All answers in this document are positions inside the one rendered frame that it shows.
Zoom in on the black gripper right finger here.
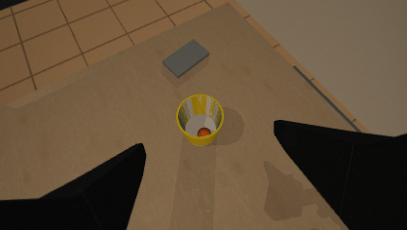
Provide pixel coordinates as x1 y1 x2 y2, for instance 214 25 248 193
274 120 407 230

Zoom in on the yellow cylindrical cup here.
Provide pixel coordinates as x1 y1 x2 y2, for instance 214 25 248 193
176 94 224 146

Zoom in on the grey flat rectangular block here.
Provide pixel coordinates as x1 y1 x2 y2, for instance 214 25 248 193
162 39 209 78

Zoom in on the brown ball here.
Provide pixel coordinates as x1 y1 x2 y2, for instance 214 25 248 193
198 128 211 136

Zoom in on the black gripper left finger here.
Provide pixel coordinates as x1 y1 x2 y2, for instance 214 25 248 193
0 143 146 230

